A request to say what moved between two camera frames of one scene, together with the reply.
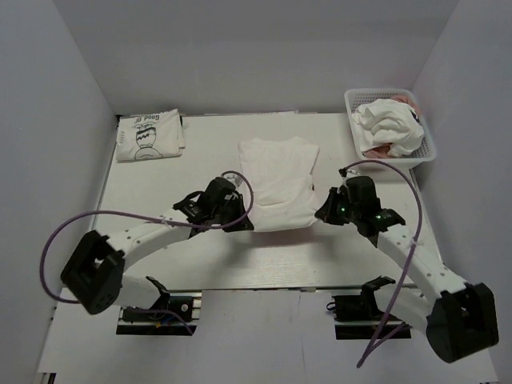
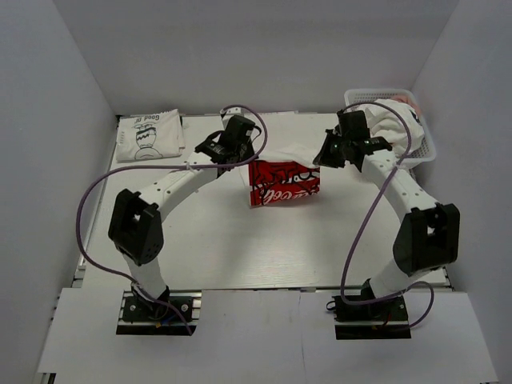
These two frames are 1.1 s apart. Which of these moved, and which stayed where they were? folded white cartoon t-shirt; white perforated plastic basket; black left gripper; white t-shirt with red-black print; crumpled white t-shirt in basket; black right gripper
Moved: black right gripper; white t-shirt with red-black print; black left gripper
Stayed: white perforated plastic basket; crumpled white t-shirt in basket; folded white cartoon t-shirt
